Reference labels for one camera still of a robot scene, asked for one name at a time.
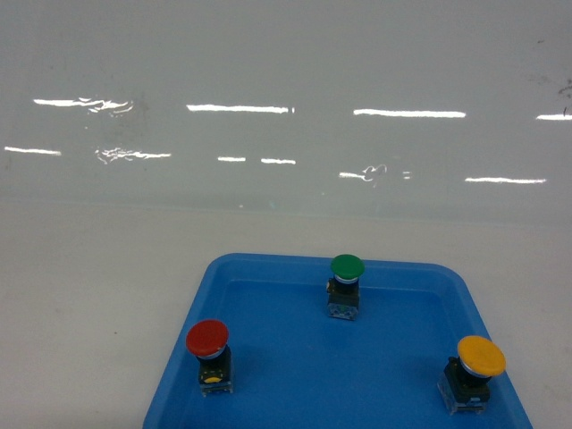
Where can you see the red mushroom push button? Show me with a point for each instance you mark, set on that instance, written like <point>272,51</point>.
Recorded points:
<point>207,342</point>

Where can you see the yellow mushroom push button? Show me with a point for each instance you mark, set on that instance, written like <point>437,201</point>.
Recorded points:
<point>463,383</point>

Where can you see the green mushroom push button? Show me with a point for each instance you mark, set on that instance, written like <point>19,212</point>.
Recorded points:
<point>343,287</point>

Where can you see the blue plastic tray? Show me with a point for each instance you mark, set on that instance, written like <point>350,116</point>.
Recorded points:
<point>296,367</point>

